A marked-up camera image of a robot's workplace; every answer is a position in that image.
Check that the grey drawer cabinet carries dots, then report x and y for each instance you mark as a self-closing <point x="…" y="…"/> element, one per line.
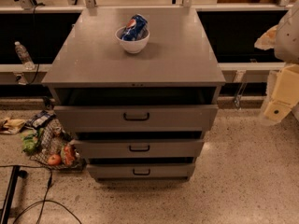
<point x="177" y="67"/>

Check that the red orange snack bag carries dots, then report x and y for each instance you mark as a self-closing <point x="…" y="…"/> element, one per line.
<point x="68" y="155"/>

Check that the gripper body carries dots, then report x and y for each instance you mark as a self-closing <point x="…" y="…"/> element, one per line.
<point x="288" y="41"/>

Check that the clear plastic water bottle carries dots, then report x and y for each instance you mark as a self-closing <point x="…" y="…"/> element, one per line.
<point x="24" y="56"/>

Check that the black metal stand leg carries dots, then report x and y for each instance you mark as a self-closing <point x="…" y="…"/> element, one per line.
<point x="15" y="174"/>

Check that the bottom grey drawer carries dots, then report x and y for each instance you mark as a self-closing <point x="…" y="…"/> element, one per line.
<point x="140" y="171"/>

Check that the middle grey drawer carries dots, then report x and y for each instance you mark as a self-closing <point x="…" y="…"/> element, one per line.
<point x="154" y="149"/>

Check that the wire basket on floor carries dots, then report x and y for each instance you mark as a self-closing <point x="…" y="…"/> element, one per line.
<point x="54" y="138"/>

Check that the red tomato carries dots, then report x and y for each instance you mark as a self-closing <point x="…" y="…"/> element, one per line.
<point x="54" y="160"/>

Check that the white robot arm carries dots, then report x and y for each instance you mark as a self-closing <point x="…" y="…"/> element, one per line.
<point x="283" y="38"/>

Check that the blue pepsi can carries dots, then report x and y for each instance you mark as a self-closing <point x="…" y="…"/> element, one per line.
<point x="135" y="28"/>

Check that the yellow cloth on floor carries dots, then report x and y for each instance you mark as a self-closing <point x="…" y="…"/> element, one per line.
<point x="11" y="126"/>

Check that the white bowl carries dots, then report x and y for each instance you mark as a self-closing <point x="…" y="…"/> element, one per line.
<point x="133" y="47"/>

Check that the blue striped snack bag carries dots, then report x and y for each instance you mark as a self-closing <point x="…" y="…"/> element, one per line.
<point x="39" y="120"/>

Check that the top grey drawer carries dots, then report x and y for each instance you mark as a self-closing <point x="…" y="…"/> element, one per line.
<point x="136" y="118"/>

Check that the grey drawer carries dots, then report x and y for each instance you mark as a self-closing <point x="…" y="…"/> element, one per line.
<point x="136" y="118"/>
<point x="140" y="171"/>
<point x="154" y="149"/>

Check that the green snack bag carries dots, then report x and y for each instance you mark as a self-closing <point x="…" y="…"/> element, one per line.
<point x="31" y="140"/>

